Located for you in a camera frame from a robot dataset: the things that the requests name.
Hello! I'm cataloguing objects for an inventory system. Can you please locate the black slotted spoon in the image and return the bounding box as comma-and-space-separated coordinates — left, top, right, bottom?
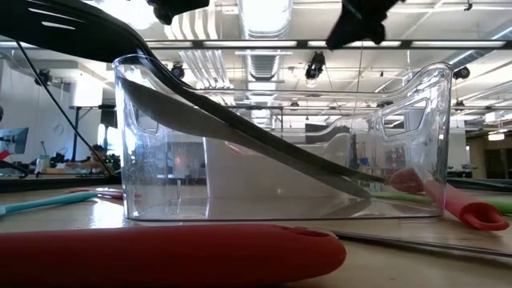
0, 0, 388, 185

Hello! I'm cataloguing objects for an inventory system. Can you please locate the grey silicone spoon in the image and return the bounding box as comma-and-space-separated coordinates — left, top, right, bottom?
119, 78, 373, 200

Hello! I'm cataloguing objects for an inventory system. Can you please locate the small red spatula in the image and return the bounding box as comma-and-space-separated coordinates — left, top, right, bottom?
66, 186, 141, 201

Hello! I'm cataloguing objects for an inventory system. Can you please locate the red spoon with steel handle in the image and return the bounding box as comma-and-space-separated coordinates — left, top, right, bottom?
390, 166, 511, 232

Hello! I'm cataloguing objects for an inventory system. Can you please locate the green silicone spatula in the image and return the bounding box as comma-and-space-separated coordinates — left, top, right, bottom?
371, 190, 512, 215

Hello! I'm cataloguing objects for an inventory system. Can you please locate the clear plastic bin with sticker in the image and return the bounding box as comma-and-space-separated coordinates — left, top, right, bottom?
112, 54, 455, 223

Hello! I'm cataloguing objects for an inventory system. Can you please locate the person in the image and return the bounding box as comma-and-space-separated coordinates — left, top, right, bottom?
88, 143, 108, 164

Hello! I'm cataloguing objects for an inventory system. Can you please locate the small monitor screen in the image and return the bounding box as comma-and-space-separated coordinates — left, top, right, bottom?
0, 126, 30, 156

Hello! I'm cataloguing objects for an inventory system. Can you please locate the teal silicone spatula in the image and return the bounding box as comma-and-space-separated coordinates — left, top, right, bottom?
0, 190, 99, 217

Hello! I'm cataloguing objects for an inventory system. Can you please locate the red slotted spoon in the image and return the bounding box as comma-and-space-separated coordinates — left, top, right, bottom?
0, 222, 348, 287

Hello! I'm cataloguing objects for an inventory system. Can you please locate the black overhead camera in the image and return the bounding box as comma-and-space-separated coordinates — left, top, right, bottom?
304, 50, 327, 81

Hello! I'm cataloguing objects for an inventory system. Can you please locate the silver ventilation duct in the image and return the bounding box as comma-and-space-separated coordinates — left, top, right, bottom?
235, 0, 298, 129

